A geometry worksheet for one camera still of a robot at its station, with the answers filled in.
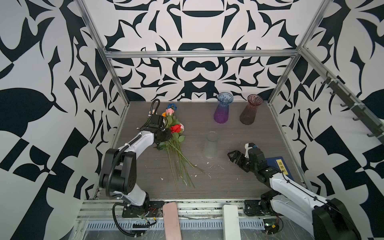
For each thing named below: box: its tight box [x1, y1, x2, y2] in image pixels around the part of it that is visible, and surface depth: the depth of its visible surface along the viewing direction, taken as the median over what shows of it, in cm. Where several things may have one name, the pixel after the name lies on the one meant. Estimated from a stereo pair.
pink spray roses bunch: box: [154, 115, 205, 197], surface depth 91 cm
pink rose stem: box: [165, 108, 180, 136], surface depth 101 cm
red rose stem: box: [170, 124, 207, 175], surface depth 97 cm
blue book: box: [266, 156, 295, 181], surface depth 89 cm
